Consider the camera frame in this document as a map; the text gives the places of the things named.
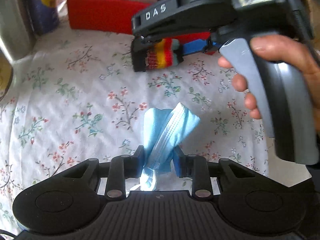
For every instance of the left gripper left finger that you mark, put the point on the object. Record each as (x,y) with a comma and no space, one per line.
(139,157)

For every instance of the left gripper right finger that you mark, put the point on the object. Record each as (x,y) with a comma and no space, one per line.
(180,162)

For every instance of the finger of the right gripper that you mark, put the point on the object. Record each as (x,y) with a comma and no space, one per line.
(143,43)
(207,46)

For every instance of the striped colourful knitted sock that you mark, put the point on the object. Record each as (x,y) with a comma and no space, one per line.
(164,54)

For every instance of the blue surgical mask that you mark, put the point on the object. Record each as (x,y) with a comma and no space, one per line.
(163,130)

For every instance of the red cardboard box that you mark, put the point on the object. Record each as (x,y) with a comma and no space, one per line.
(103,15)

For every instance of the floral white tablecloth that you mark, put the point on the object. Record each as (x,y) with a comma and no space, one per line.
(76,96)

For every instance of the blue yellow can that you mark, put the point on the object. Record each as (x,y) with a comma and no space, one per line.
(43,15)

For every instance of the steel thermos flask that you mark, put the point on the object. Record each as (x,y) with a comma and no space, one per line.
(17,37)

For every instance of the glass jar with lid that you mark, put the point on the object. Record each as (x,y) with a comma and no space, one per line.
(6,74)

